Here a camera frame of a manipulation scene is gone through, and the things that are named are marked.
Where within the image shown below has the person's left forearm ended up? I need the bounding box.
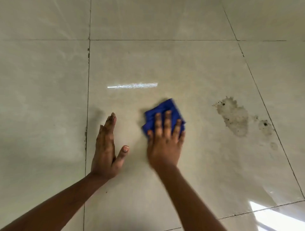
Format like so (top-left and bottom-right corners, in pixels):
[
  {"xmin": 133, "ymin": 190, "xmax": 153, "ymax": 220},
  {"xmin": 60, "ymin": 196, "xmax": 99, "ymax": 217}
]
[{"xmin": 0, "ymin": 172, "xmax": 115, "ymax": 231}]

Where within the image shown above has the blue cleaning cloth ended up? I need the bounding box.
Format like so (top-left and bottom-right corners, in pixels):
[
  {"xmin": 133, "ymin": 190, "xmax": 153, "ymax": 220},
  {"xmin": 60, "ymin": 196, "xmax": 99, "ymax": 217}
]
[{"xmin": 142, "ymin": 98, "xmax": 186, "ymax": 139}]

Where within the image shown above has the person's right hand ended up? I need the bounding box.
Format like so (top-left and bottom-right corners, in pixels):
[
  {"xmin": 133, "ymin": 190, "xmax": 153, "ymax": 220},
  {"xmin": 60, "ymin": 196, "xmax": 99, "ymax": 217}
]
[{"xmin": 146, "ymin": 110, "xmax": 186, "ymax": 171}]

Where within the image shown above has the person's right forearm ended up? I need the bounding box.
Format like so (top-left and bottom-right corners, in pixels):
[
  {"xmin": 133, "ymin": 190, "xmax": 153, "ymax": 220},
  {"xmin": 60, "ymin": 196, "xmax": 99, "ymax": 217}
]
[{"xmin": 154, "ymin": 163, "xmax": 227, "ymax": 231}]

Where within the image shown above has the person's left hand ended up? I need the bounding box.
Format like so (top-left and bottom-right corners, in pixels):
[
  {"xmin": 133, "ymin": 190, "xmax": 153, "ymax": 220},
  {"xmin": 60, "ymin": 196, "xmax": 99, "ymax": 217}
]
[{"xmin": 90, "ymin": 112, "xmax": 130, "ymax": 181}]

